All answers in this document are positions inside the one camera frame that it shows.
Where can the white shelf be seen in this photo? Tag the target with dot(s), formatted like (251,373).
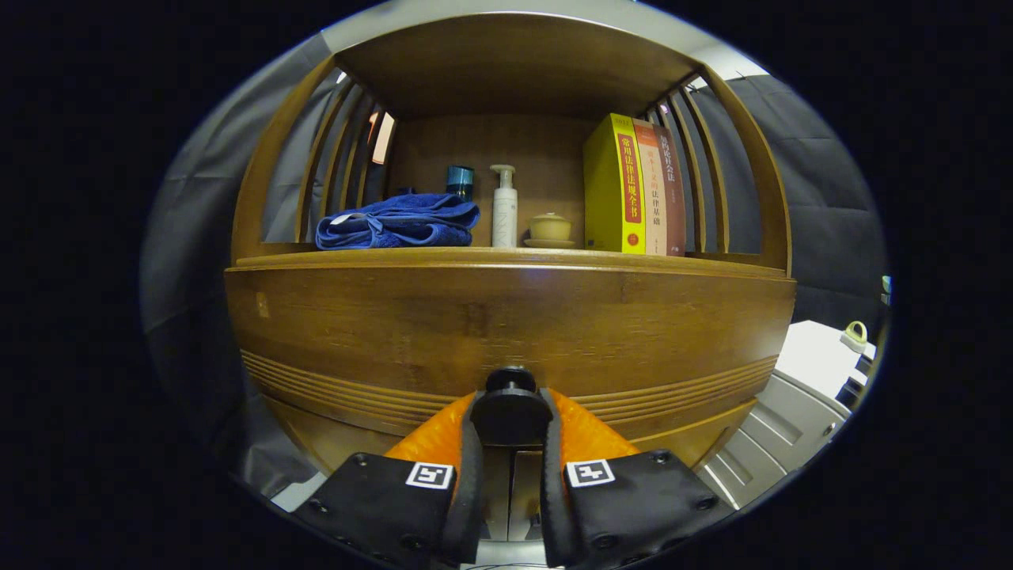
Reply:
(885,291)

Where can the teal cylinder bottle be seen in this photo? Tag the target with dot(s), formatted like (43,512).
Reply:
(460,180)

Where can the beige lidded teacup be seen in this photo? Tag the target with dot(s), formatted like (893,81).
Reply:
(550,229)

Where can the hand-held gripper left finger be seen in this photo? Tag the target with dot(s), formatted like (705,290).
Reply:
(472,491)

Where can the brown book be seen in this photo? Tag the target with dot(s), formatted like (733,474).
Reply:
(674,198)

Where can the white pump bottle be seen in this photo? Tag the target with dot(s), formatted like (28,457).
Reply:
(504,210)

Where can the wooden cabinet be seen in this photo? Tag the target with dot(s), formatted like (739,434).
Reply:
(514,63)

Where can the white side cabinet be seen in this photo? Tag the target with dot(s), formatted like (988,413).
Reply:
(791,396)

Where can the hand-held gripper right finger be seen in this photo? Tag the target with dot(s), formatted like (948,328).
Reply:
(552,491)

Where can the wooden drawer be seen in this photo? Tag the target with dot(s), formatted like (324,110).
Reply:
(396,332)

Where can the blue folded towel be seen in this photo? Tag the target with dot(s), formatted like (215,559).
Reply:
(396,222)

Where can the orange and beige book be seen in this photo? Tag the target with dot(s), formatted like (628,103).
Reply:
(653,190)

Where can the black drawer knob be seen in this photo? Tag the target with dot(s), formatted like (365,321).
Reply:
(510,412)

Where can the small green tape dispenser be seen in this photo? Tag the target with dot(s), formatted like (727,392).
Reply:
(855,334)

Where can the small black flat object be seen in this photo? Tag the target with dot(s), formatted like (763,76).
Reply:
(853,389)

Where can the yellow book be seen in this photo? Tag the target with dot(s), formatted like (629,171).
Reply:
(613,186)

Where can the wooden countertop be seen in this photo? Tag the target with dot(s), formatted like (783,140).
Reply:
(506,257)

